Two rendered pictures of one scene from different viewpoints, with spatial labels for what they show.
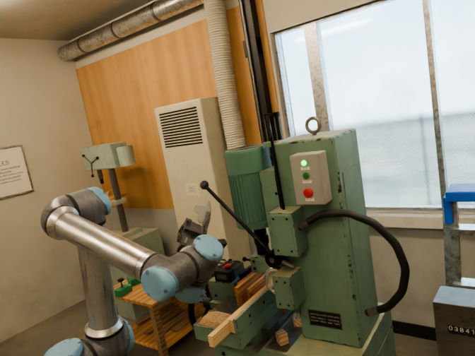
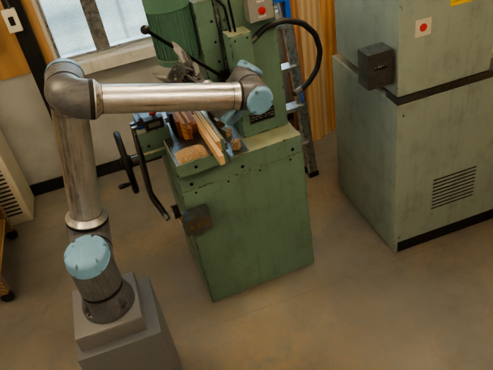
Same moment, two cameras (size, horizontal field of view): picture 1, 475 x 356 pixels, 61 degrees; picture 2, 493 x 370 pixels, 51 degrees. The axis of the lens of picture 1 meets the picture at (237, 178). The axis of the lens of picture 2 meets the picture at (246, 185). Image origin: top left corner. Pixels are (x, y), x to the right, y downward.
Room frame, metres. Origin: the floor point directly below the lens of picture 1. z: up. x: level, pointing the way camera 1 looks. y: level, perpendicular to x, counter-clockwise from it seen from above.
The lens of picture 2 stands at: (0.11, 1.42, 2.01)
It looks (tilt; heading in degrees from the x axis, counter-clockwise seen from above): 36 degrees down; 309
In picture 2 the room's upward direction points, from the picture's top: 11 degrees counter-clockwise
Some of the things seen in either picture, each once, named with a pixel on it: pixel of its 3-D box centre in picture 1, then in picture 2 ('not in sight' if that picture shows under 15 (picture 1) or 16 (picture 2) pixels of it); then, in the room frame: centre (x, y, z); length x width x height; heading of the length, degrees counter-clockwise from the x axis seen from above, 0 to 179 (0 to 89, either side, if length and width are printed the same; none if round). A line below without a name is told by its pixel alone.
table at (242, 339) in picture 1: (249, 297); (173, 134); (1.60, 0.04, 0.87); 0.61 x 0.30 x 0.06; 144
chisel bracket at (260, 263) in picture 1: (269, 264); not in sight; (1.53, -0.07, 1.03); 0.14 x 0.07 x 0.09; 54
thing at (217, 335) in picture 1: (254, 301); (201, 129); (1.45, 0.02, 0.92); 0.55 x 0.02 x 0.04; 144
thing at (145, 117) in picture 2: (227, 269); (147, 118); (1.65, 0.11, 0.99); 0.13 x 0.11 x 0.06; 144
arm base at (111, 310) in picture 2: not in sight; (105, 293); (1.39, 0.75, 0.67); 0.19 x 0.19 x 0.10
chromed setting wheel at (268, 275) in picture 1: (279, 282); not in sight; (1.36, -0.08, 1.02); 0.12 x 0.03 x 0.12; 54
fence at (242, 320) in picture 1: (277, 287); (201, 114); (1.52, -0.08, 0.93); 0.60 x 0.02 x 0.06; 144
